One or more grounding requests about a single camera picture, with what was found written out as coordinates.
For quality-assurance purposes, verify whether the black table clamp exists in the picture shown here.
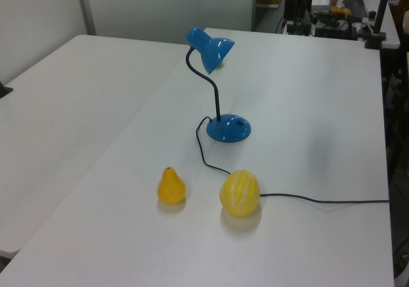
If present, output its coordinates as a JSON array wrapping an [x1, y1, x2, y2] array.
[[0, 80, 14, 100]]

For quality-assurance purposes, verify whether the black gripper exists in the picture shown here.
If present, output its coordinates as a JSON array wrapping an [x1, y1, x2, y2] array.
[[284, 0, 300, 34]]

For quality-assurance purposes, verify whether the grey partition post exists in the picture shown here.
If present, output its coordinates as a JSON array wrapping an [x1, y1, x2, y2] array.
[[75, 0, 97, 36]]

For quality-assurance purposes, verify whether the yellow toy pear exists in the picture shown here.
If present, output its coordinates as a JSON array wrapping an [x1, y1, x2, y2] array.
[[156, 167, 187, 205]]

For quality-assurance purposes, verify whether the yellow striped toy melon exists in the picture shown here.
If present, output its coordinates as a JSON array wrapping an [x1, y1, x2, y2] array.
[[219, 169, 261, 218]]

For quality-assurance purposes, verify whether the black lamp power cable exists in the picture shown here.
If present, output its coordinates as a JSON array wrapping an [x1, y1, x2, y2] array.
[[194, 116, 390, 205]]

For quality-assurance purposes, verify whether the black equipment pile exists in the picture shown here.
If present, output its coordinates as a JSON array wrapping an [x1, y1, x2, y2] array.
[[313, 11, 366, 41]]

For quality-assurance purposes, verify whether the blue desk lamp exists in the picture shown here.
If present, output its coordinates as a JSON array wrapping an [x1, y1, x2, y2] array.
[[185, 26, 253, 144]]

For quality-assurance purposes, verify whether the black keyboard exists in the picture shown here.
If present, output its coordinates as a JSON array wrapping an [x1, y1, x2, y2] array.
[[342, 0, 369, 18]]

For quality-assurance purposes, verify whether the black stand pole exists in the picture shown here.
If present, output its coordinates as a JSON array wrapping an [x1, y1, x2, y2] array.
[[299, 0, 314, 36]]

